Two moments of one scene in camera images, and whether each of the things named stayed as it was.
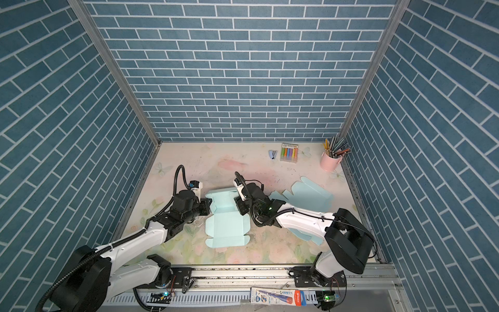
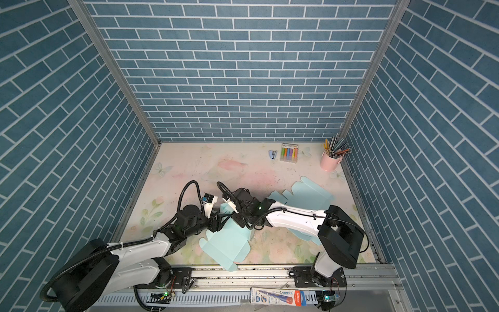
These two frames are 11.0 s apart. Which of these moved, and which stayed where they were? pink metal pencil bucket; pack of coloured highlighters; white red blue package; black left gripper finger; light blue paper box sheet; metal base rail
Moved: light blue paper box sheet; black left gripper finger
Stayed: white red blue package; metal base rail; pack of coloured highlighters; pink metal pencil bucket
